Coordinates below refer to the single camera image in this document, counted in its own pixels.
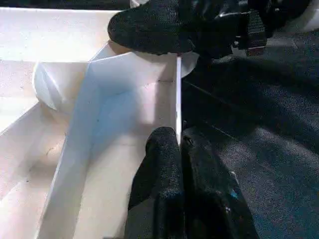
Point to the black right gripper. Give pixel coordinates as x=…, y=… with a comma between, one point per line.
x=254, y=30

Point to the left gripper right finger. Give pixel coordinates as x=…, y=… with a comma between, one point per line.
x=211, y=199

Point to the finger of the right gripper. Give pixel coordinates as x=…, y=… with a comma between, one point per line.
x=162, y=27

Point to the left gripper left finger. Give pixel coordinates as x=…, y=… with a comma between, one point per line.
x=159, y=186

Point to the black plastic mat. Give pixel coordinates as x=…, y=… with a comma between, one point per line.
x=274, y=112

